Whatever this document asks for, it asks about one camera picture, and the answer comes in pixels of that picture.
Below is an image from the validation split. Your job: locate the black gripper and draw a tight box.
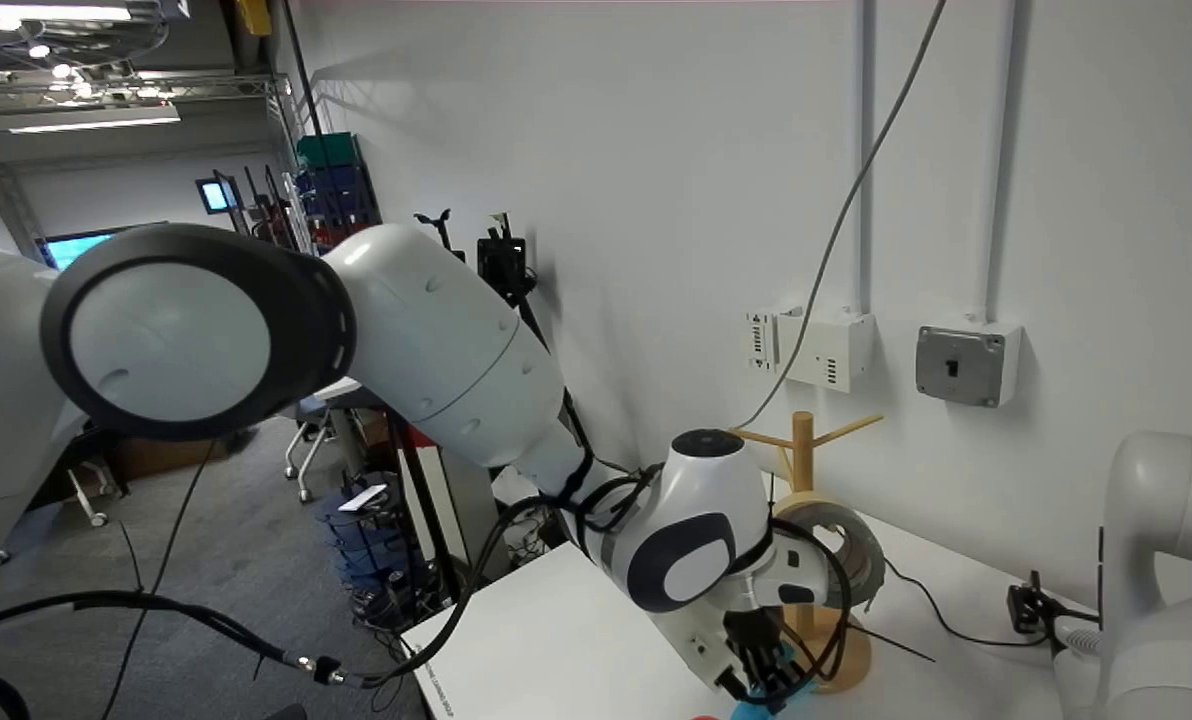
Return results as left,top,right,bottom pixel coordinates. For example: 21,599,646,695
721,606,808,705

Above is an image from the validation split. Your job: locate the blue clothes peg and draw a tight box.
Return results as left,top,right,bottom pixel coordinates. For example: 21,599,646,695
730,689,819,720

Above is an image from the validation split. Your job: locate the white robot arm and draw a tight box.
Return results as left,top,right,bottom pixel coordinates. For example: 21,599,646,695
0,225,808,707

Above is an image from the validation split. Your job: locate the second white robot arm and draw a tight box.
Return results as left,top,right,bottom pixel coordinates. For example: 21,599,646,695
1051,432,1192,720

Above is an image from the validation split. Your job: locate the wooden peg stand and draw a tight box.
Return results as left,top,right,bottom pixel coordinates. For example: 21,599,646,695
754,411,873,695

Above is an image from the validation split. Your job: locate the black loose cable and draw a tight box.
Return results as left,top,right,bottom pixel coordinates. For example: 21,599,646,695
876,553,1028,653

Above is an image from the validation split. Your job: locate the white wall junction box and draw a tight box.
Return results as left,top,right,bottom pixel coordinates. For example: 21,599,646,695
782,311,876,392

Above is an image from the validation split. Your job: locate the white wall socket box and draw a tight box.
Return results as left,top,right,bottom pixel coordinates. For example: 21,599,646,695
750,311,793,368

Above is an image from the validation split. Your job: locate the grey wall switch box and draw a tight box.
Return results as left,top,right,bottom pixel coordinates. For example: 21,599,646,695
918,323,1022,407

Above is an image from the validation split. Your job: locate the grey hanging cable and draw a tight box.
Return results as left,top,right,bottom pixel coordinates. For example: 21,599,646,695
734,0,954,435

